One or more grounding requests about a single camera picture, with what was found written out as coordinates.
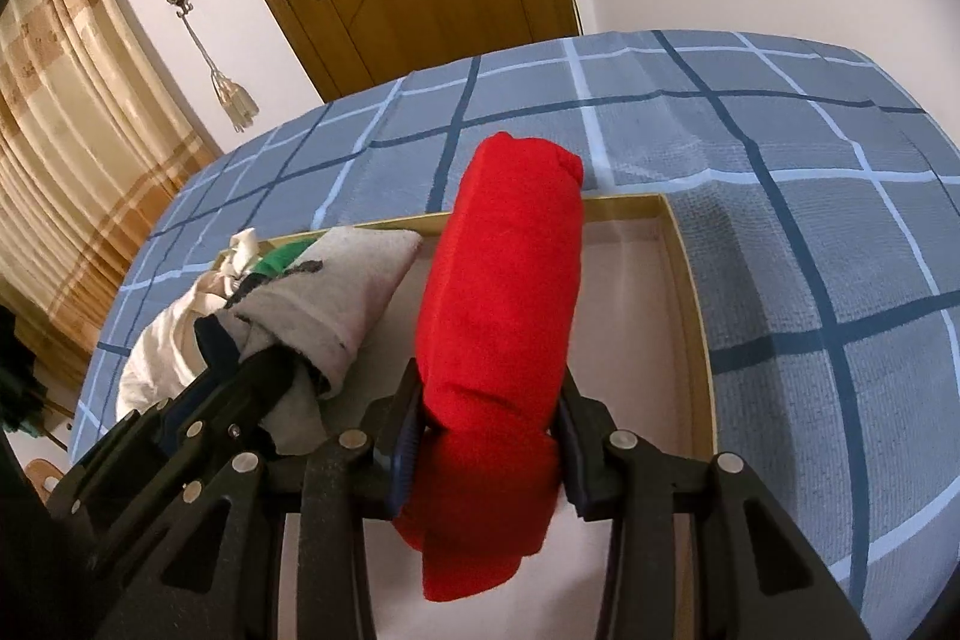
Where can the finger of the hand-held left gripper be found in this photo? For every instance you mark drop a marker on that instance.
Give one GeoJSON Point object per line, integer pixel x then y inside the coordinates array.
{"type": "Point", "coordinates": [255, 385]}
{"type": "Point", "coordinates": [214, 344]}

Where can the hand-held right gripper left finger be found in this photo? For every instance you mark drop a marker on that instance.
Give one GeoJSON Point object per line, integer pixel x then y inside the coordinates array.
{"type": "Point", "coordinates": [401, 460]}

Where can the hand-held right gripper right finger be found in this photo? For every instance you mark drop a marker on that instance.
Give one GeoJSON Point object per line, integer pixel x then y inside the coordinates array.
{"type": "Point", "coordinates": [570, 467]}

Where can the cream white underwear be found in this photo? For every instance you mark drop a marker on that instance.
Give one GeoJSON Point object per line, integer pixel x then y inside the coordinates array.
{"type": "Point", "coordinates": [161, 347]}

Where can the green underwear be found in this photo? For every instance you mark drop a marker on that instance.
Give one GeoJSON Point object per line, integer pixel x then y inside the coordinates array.
{"type": "Point", "coordinates": [281, 257]}

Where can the grey underwear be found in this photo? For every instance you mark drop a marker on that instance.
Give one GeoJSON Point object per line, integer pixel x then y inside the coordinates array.
{"type": "Point", "coordinates": [330, 302]}

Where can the shallow beige tray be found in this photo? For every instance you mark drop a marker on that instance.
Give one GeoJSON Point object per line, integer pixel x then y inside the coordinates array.
{"type": "Point", "coordinates": [645, 347]}

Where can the red underwear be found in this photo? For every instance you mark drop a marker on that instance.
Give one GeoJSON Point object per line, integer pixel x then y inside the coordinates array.
{"type": "Point", "coordinates": [502, 280]}

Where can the beige patterned curtain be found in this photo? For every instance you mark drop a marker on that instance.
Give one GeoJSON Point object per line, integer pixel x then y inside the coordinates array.
{"type": "Point", "coordinates": [67, 160]}

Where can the curtain tieback tassel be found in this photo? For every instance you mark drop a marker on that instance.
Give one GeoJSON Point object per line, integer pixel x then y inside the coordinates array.
{"type": "Point", "coordinates": [234, 100]}

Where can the blue plaid tablecloth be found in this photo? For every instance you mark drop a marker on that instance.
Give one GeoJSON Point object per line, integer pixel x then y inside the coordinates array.
{"type": "Point", "coordinates": [787, 235]}

